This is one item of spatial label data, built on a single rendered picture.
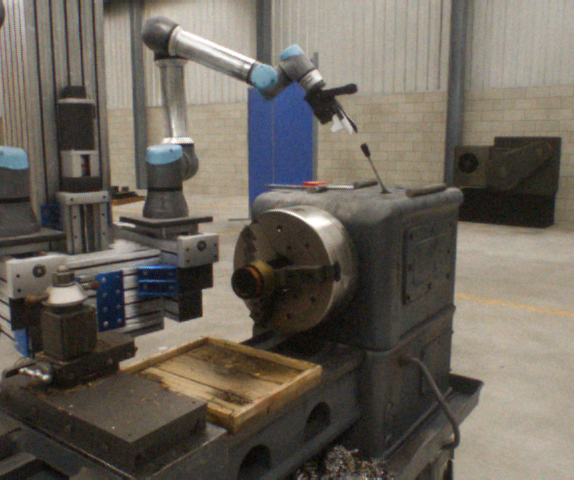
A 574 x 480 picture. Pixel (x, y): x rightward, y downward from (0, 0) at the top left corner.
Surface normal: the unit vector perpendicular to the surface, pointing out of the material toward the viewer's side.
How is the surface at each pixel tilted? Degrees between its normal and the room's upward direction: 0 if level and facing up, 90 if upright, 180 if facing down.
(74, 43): 90
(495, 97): 90
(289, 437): 88
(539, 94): 90
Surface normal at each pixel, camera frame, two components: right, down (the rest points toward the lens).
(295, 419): 0.81, 0.07
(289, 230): -0.59, 0.13
